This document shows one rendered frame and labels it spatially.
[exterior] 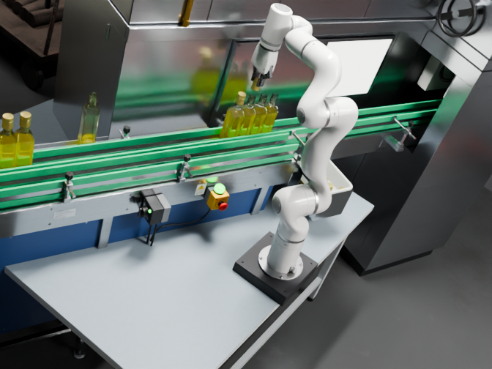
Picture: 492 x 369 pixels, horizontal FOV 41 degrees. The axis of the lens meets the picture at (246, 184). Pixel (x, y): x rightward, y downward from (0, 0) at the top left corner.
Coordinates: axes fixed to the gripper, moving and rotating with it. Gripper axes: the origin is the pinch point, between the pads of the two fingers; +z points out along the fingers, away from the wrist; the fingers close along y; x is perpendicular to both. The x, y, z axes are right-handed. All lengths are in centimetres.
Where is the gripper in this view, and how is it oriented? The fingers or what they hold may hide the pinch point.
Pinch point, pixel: (258, 79)
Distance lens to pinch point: 265.6
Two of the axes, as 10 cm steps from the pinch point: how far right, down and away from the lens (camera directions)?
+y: 5.1, 6.5, -5.6
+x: 8.2, -1.6, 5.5
